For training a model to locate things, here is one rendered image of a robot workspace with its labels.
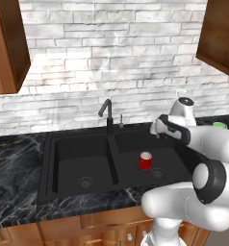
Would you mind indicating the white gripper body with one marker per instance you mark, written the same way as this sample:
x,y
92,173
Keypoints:
x,y
156,126

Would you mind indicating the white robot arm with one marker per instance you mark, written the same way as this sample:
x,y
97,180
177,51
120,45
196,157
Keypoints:
x,y
190,205

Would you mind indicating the red cup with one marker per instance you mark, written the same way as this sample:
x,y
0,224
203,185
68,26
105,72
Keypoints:
x,y
145,161

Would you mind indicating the dark grey sink tap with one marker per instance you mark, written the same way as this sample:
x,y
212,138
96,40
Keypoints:
x,y
109,123

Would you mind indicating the black double basin sink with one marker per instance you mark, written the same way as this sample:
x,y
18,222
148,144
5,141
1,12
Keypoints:
x,y
84,160

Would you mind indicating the small grey soap dispenser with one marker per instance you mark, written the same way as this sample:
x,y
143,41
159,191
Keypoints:
x,y
121,122

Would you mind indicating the green round object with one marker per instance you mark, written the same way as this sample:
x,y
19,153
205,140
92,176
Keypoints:
x,y
219,125

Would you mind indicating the brown wooden drawer front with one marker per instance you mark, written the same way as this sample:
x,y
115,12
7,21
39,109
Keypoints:
x,y
58,230
116,220

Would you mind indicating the round silver cupboard knob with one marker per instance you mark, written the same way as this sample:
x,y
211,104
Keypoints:
x,y
144,233
129,237

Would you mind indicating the brown wooden cupboard door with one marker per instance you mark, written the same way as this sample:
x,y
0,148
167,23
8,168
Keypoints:
x,y
141,235
127,237

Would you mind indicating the brown wooden wall cupboard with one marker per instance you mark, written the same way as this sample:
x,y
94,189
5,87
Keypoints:
x,y
220,32
5,48

